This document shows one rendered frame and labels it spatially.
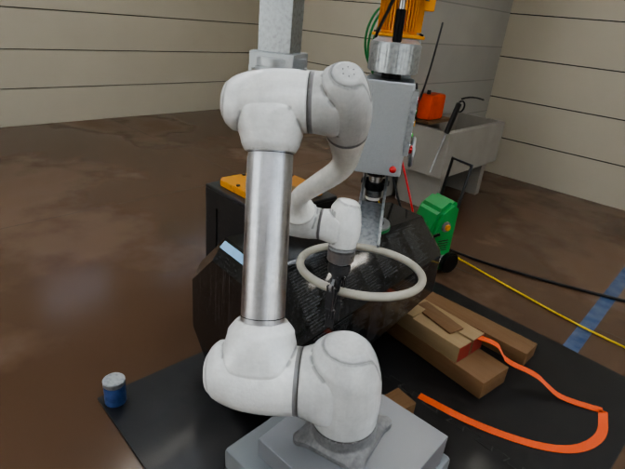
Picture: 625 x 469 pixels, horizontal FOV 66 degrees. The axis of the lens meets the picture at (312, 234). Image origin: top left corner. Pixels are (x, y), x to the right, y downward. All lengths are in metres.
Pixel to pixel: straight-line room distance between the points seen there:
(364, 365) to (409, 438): 0.29
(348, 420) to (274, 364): 0.20
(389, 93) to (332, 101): 1.18
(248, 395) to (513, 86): 6.23
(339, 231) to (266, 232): 0.49
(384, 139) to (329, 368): 1.38
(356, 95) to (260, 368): 0.60
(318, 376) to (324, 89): 0.59
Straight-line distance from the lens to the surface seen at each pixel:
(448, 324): 2.89
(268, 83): 1.03
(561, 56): 6.77
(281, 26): 2.77
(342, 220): 1.47
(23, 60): 7.78
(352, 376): 1.02
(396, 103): 2.18
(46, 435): 2.54
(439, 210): 3.72
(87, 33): 8.05
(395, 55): 2.13
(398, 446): 1.23
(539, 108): 6.83
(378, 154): 2.22
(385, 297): 1.62
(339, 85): 0.99
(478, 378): 2.75
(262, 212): 1.02
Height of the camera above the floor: 1.77
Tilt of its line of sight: 25 degrees down
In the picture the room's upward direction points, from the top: 6 degrees clockwise
